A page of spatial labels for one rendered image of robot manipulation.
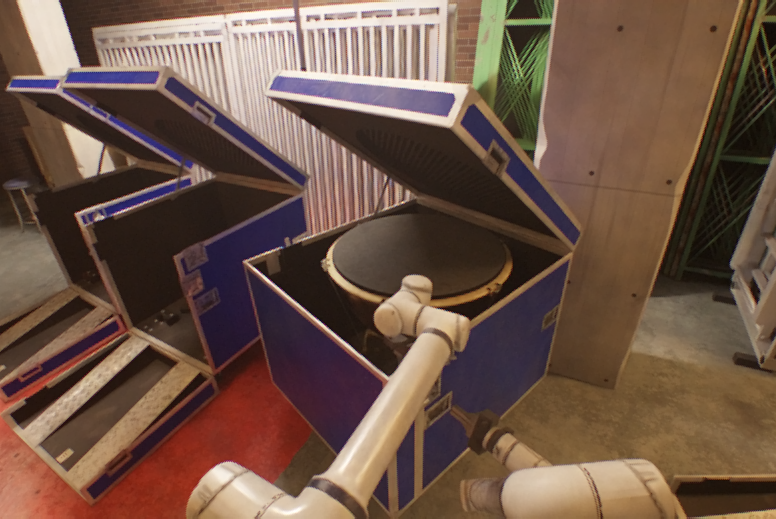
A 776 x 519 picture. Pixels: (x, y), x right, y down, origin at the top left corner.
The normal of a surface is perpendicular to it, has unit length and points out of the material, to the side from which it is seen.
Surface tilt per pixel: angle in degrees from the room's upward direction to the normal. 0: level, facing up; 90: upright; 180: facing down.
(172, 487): 0
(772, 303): 90
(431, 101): 52
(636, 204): 90
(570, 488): 11
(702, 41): 90
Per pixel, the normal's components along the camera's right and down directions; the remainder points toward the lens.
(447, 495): -0.03, -0.87
